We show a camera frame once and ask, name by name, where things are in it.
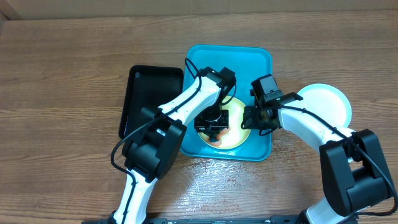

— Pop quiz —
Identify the green orange sponge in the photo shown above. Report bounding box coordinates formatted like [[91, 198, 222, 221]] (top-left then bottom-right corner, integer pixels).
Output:
[[208, 128, 230, 147]]

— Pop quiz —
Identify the yellow plate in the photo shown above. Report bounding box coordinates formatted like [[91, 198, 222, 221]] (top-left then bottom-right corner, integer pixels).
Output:
[[198, 98, 251, 150]]

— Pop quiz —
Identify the light blue plate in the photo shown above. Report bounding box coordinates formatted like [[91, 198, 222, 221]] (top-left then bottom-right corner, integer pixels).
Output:
[[298, 83, 352, 128]]

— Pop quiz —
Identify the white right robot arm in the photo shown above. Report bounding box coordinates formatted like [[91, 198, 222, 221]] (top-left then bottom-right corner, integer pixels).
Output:
[[241, 90, 397, 223]]

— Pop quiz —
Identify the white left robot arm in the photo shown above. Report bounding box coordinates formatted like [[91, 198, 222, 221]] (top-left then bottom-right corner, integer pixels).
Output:
[[107, 67, 236, 223]]

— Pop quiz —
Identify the teal plastic tray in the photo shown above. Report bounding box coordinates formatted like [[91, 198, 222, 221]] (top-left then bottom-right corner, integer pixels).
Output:
[[180, 45, 272, 161]]

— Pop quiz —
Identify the black plastic tray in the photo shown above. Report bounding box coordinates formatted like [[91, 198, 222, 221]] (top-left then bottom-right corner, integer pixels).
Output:
[[118, 65, 184, 139]]

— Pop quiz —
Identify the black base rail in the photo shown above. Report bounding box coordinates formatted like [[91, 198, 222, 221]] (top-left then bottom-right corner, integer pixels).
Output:
[[82, 214, 358, 224]]

